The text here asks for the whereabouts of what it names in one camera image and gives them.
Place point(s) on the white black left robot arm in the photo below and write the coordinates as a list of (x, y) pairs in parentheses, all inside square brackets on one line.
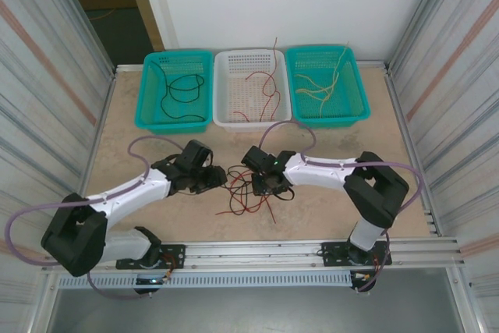
[(128, 196)]

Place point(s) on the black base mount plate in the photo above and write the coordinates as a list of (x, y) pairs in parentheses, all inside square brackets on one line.
[(331, 249), (175, 251)]

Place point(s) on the teal plastic basket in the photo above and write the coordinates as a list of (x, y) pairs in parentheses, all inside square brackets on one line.
[(351, 91), (183, 64)]

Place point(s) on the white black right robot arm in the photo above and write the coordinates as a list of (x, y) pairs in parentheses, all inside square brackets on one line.
[(323, 171)]

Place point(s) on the white plastic basket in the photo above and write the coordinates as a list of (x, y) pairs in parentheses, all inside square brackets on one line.
[(234, 91)]

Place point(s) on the aluminium table frame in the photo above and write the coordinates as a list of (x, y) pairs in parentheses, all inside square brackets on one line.
[(253, 249)]

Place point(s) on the wooden door frame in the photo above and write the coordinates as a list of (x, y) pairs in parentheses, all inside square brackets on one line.
[(147, 17)]

